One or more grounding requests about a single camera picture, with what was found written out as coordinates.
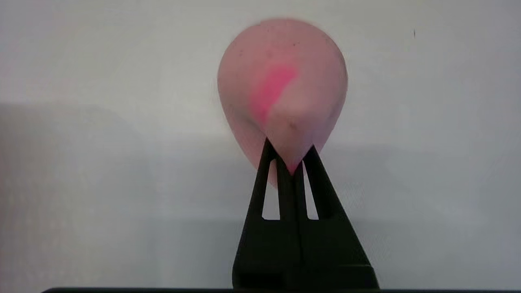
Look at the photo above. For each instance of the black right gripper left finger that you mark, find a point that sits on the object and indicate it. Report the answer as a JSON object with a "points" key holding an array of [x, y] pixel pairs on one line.
{"points": [[268, 252]]}

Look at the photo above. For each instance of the pink toy peach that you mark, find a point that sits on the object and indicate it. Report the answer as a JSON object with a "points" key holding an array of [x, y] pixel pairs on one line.
{"points": [[285, 61]]}

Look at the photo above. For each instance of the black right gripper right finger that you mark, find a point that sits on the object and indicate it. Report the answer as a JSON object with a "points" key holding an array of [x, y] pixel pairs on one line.
{"points": [[333, 252]]}

